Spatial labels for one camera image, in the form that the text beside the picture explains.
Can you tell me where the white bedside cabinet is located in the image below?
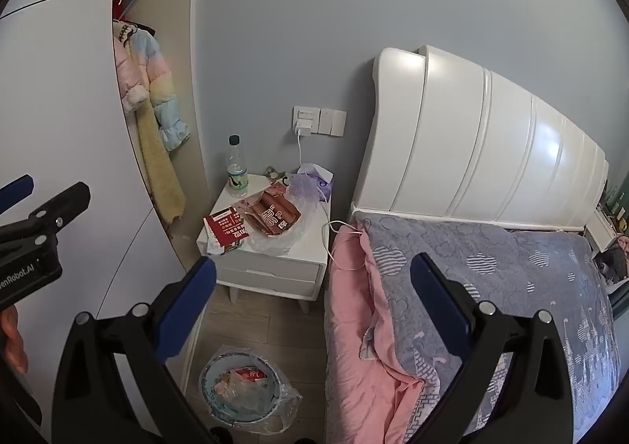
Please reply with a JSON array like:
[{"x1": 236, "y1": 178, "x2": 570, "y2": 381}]
[{"x1": 584, "y1": 207, "x2": 616, "y2": 253}]

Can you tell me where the grey cloud print quilt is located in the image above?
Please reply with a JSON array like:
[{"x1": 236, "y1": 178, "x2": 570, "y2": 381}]
[{"x1": 354, "y1": 210, "x2": 624, "y2": 444}]

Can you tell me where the white nightstand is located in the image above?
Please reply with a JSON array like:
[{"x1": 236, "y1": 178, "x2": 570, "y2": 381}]
[{"x1": 197, "y1": 173, "x2": 333, "y2": 314}]

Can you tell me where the white wall socket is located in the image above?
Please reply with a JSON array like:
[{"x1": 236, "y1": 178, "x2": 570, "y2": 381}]
[{"x1": 293, "y1": 105, "x2": 320, "y2": 133}]

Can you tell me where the yellow fuzzy scarf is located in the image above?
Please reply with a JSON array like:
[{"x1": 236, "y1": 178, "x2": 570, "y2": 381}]
[{"x1": 132, "y1": 92, "x2": 188, "y2": 231}]

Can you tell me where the red paper box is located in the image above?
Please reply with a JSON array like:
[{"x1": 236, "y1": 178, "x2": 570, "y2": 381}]
[{"x1": 203, "y1": 206, "x2": 252, "y2": 254}]

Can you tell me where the white wall switch plate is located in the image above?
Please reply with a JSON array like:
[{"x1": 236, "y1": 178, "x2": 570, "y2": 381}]
[{"x1": 319, "y1": 108, "x2": 348, "y2": 136}]

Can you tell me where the clear green-capped plastic bottle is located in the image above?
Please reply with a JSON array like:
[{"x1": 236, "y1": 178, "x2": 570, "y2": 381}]
[{"x1": 225, "y1": 134, "x2": 250, "y2": 199}]

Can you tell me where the white wardrobe door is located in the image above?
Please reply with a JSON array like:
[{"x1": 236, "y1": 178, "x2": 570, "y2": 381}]
[{"x1": 0, "y1": 0, "x2": 200, "y2": 444}]

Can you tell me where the dark cloth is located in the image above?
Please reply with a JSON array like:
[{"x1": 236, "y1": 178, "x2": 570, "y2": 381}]
[{"x1": 594, "y1": 246, "x2": 629, "y2": 286}]

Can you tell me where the red wrapper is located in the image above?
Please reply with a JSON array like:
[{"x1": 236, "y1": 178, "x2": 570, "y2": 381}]
[{"x1": 231, "y1": 366, "x2": 271, "y2": 388}]

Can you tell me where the person's left hand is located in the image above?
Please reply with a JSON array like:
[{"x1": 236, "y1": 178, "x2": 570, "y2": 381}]
[{"x1": 0, "y1": 307, "x2": 26, "y2": 393}]

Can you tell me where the white bed headboard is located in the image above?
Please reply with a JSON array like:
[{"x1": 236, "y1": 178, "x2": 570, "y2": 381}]
[{"x1": 350, "y1": 45, "x2": 610, "y2": 231}]

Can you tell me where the white charging cable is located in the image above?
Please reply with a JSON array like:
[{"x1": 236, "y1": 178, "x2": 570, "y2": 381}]
[{"x1": 297, "y1": 134, "x2": 368, "y2": 273}]

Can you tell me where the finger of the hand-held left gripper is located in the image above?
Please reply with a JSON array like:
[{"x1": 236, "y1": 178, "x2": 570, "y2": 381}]
[
  {"x1": 0, "y1": 175, "x2": 35, "y2": 216},
  {"x1": 0, "y1": 182, "x2": 92, "y2": 248}
]

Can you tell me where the beige wardrobe frame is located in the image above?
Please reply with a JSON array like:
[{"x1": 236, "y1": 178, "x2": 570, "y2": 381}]
[{"x1": 114, "y1": 0, "x2": 222, "y2": 273}]

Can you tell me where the brown snack bag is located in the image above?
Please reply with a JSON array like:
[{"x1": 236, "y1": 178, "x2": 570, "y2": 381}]
[{"x1": 243, "y1": 183, "x2": 302, "y2": 239}]

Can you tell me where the round trash bin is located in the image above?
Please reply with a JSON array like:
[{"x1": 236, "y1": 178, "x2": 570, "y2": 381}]
[{"x1": 202, "y1": 350, "x2": 290, "y2": 427}]

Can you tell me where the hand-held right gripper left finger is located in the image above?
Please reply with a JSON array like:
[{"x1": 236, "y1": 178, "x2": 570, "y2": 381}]
[{"x1": 51, "y1": 256, "x2": 219, "y2": 444}]

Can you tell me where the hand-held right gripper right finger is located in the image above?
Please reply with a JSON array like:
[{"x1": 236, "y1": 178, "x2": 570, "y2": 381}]
[{"x1": 410, "y1": 252, "x2": 576, "y2": 444}]

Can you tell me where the pastel puffer jacket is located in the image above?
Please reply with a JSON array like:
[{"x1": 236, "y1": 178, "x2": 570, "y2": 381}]
[{"x1": 112, "y1": 20, "x2": 191, "y2": 152}]

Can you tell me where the trash bin with plastic liner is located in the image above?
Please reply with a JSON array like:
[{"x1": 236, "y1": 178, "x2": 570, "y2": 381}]
[{"x1": 199, "y1": 345, "x2": 303, "y2": 436}]

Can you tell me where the pink blanket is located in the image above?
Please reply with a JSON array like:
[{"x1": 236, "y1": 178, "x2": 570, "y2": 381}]
[{"x1": 324, "y1": 227, "x2": 439, "y2": 444}]

